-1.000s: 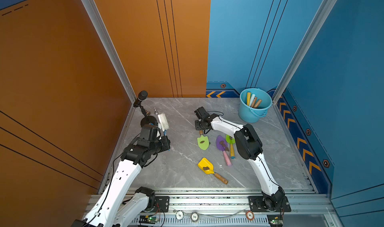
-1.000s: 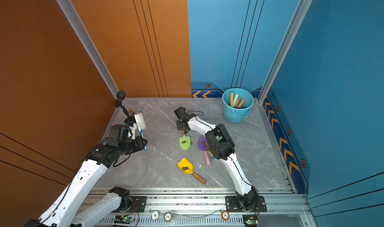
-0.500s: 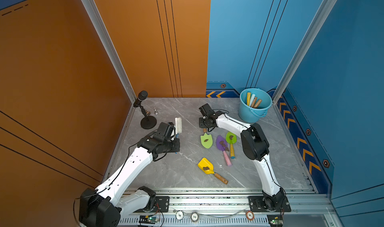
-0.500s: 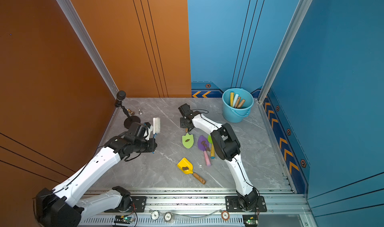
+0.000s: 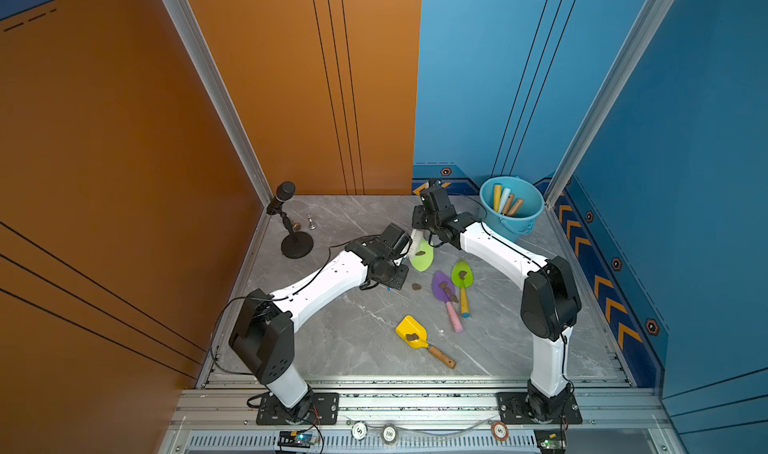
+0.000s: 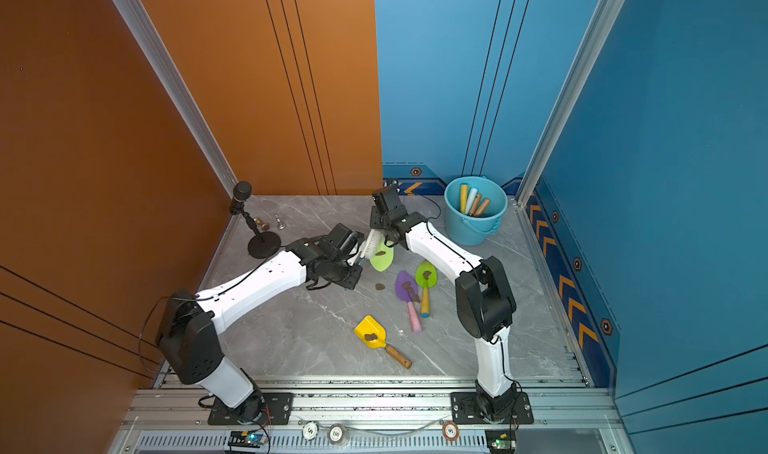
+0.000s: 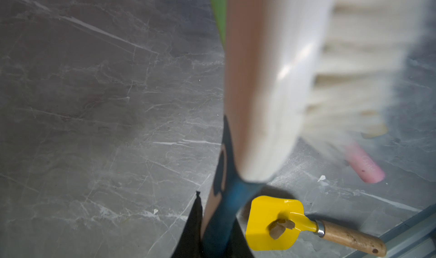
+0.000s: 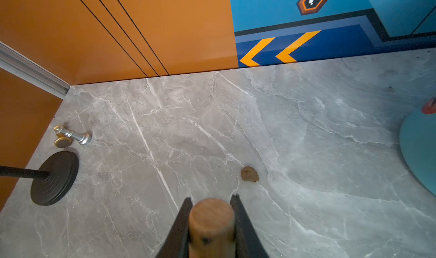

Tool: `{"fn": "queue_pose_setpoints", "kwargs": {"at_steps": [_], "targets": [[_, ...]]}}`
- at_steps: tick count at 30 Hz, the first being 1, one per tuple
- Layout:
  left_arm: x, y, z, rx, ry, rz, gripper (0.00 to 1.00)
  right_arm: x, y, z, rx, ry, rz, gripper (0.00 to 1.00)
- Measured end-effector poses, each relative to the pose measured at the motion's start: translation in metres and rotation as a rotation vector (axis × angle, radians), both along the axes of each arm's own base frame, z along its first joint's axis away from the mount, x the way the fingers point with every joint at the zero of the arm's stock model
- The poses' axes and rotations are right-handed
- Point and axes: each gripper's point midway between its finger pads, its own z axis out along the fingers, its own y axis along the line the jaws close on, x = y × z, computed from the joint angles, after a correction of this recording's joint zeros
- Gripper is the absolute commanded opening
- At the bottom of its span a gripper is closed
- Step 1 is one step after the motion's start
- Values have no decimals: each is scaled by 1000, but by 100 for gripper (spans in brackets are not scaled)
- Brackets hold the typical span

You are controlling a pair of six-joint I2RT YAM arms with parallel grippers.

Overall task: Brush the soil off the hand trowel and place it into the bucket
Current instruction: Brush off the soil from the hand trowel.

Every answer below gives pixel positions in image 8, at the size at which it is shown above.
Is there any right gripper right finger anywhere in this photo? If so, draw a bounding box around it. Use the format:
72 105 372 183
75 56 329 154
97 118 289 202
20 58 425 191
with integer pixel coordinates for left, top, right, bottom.
230 194 269 258

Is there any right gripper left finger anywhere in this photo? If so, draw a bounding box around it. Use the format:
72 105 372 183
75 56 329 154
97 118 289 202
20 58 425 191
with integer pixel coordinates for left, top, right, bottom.
156 197 193 258

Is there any green shovel wooden handle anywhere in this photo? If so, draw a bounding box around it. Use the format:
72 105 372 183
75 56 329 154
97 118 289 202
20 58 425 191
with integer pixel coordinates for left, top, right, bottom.
188 198 236 258

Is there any brown soil lump on table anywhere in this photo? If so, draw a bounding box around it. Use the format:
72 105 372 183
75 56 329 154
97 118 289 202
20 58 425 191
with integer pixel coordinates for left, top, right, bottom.
241 166 260 183

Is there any turquoise plastic bucket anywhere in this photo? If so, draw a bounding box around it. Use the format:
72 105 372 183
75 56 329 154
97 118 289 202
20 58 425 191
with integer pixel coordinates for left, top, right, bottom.
399 98 436 194

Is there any black microphone on stand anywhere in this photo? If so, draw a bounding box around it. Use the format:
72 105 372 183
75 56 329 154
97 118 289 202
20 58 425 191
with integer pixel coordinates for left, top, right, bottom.
1 151 79 206

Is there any silver chess pawn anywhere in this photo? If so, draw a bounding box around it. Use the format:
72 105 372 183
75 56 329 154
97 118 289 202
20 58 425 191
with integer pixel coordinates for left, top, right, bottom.
53 125 92 145

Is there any brass chess pawn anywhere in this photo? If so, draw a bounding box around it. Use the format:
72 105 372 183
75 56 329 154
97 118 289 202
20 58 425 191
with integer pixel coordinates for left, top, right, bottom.
54 134 73 149

